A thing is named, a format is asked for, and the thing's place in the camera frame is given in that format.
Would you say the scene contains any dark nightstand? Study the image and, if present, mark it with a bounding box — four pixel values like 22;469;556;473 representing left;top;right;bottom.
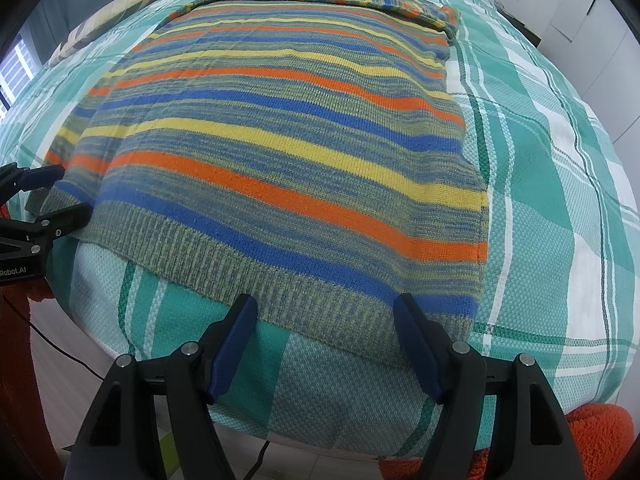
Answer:
500;7;543;48

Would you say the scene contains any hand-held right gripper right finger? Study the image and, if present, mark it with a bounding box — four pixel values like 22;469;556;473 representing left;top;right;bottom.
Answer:
393;292;588;480

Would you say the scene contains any striped knit sweater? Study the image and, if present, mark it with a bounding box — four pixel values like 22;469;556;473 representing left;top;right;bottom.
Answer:
39;0;490;361

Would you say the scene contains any beige striped pillow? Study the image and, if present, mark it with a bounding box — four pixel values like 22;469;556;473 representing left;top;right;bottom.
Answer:
47;0;196;67

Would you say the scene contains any black cable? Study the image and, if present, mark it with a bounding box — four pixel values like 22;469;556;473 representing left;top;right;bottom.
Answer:
240;439;272;480
0;297;108;377

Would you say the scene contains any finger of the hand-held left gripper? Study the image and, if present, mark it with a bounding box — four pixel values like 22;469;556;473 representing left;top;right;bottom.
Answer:
0;162;66;206
36;202;94;242

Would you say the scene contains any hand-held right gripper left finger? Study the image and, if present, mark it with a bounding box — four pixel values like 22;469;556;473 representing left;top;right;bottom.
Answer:
65;294;258;480

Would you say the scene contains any window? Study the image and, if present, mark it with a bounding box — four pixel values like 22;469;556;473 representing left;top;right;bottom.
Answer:
0;32;41;116

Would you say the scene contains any orange fleece garment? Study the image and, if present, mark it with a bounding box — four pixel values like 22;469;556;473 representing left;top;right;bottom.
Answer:
0;285;636;480

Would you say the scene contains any green plaid bed blanket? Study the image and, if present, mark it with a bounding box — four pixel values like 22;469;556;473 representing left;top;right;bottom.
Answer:
0;0;638;461

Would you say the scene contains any white wardrobe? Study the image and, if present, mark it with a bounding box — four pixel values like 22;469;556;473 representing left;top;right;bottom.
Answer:
545;0;640;146

